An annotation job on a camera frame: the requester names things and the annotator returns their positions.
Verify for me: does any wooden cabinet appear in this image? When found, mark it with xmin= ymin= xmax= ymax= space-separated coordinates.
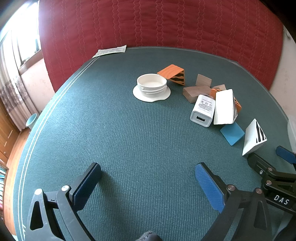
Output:
xmin=0 ymin=102 xmax=21 ymax=167

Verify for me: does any teal bin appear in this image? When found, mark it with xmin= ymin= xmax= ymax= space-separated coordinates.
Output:
xmin=25 ymin=113 xmax=38 ymax=129

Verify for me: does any clear plastic bowl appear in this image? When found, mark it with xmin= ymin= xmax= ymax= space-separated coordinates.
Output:
xmin=287 ymin=115 xmax=296 ymax=149

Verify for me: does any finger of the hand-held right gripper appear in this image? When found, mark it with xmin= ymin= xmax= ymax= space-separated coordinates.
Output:
xmin=276 ymin=146 xmax=296 ymax=165
xmin=247 ymin=152 xmax=282 ymax=185

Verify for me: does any patterned curtain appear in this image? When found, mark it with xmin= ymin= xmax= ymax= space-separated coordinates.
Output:
xmin=0 ymin=35 xmax=37 ymax=131

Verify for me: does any orange striped wedge block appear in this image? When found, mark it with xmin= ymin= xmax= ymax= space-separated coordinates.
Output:
xmin=209 ymin=88 xmax=242 ymax=114
xmin=157 ymin=64 xmax=186 ymax=86

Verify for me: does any white charger plug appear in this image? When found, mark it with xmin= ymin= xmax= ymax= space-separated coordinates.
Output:
xmin=190 ymin=94 xmax=217 ymax=127

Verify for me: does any thick brown wooden block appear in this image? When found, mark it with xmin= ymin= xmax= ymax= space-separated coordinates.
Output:
xmin=183 ymin=85 xmax=212 ymax=103

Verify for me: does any white round plastic dish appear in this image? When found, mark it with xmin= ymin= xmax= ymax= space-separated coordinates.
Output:
xmin=132 ymin=73 xmax=171 ymax=103

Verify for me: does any white paper sheet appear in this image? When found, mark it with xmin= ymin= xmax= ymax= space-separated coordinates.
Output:
xmin=92 ymin=45 xmax=127 ymax=58

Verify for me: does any blue block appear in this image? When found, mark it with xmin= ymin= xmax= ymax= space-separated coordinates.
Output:
xmin=220 ymin=122 xmax=245 ymax=146

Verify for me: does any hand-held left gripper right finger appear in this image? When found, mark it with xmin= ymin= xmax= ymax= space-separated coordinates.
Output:
xmin=195 ymin=162 xmax=273 ymax=241

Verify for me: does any white striped wedge block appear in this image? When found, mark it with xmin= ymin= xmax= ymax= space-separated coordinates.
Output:
xmin=213 ymin=89 xmax=238 ymax=126
xmin=242 ymin=118 xmax=268 ymax=156

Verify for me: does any window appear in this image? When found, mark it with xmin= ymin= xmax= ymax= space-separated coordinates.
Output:
xmin=11 ymin=0 xmax=43 ymax=67

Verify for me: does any green table mat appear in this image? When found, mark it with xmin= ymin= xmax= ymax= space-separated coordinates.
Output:
xmin=13 ymin=46 xmax=289 ymax=241

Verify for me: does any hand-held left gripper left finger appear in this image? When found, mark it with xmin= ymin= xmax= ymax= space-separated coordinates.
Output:
xmin=24 ymin=162 xmax=102 ymax=241

